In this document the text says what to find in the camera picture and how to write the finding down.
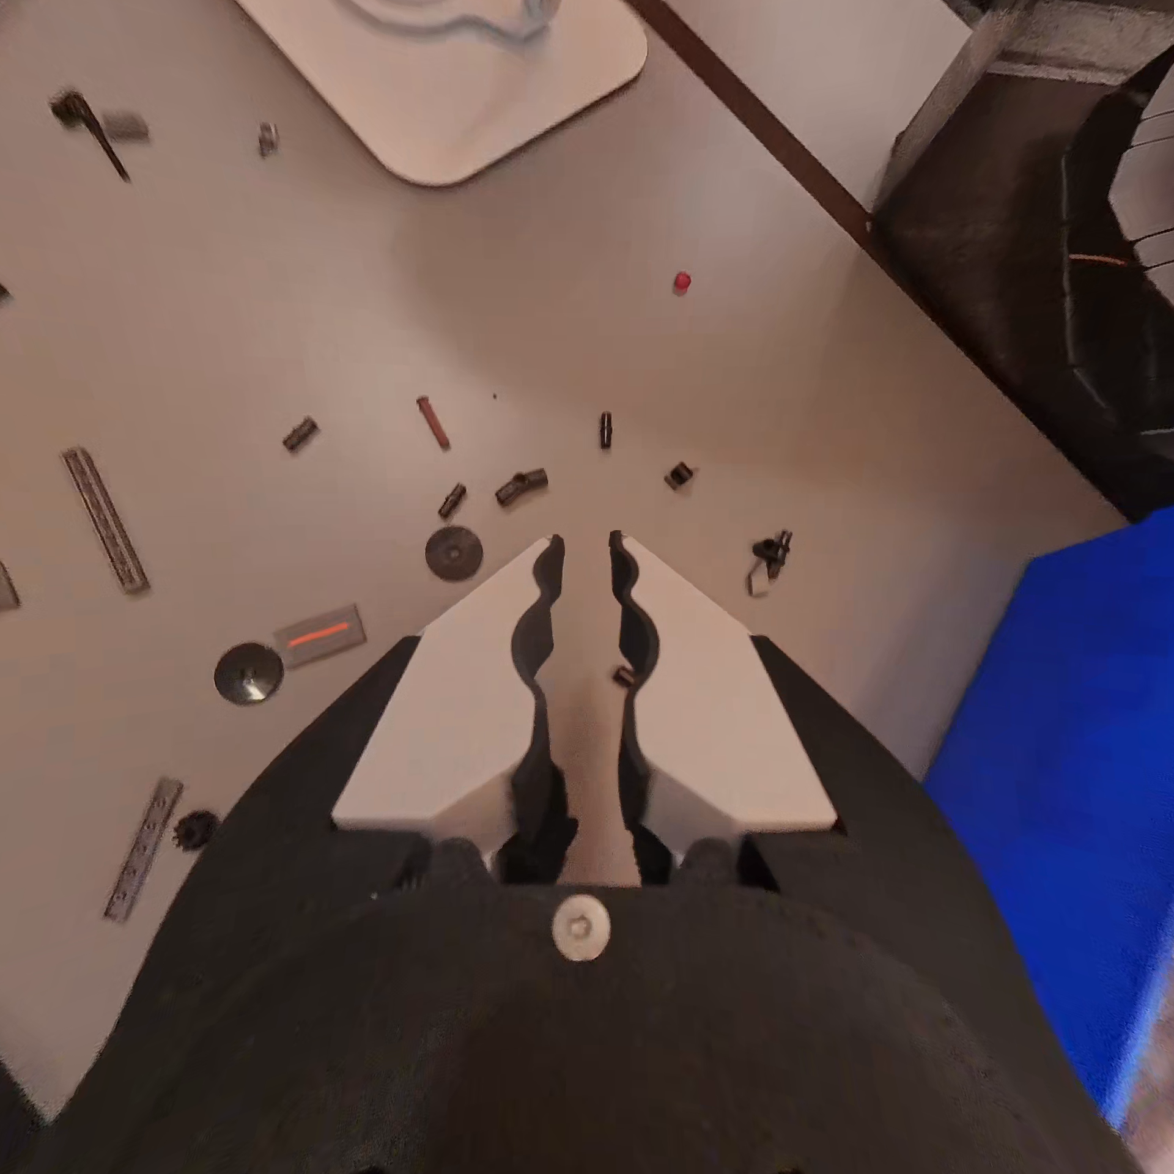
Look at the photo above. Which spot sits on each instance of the lego set box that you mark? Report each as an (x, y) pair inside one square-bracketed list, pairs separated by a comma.
[(992, 274)]

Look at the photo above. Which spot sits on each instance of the dark red lego axle pin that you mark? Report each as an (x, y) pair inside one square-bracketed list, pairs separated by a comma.
[(433, 422)]

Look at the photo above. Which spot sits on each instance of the white book stand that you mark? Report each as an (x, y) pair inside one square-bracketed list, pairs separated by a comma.
[(440, 109)]

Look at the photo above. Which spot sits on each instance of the grey orange striped lego tile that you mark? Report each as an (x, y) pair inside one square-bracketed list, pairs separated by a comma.
[(319, 635)]

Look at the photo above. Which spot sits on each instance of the grey angled lego piece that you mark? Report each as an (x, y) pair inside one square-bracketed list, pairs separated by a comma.
[(6, 584)]

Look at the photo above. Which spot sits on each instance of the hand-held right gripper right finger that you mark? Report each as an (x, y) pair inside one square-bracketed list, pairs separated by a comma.
[(735, 733)]

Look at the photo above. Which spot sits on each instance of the long grey lego plate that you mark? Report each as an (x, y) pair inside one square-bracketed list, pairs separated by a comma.
[(105, 518), (143, 849)]

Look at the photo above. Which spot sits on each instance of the small black lego gear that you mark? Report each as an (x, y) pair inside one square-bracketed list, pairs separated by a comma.
[(195, 828)]

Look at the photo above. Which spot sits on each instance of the small grey lego bracket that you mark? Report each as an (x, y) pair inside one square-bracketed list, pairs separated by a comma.
[(269, 140)]

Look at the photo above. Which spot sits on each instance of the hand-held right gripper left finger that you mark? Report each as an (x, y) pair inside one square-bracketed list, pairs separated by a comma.
[(440, 733)]

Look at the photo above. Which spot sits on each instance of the black round lego dish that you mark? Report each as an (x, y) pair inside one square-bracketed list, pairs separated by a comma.
[(453, 553), (248, 674)]

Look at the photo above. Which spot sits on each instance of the blue storage bin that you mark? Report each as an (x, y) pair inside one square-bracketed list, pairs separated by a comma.
[(1056, 733)]

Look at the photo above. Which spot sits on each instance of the scattered black lego pins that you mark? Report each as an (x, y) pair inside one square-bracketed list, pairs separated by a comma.
[(522, 488)]

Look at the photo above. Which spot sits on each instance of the black lego axle piece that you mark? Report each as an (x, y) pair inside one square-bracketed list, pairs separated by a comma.
[(92, 140)]

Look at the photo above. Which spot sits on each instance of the small grey lego plate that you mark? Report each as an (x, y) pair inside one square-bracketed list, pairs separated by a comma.
[(125, 126)]

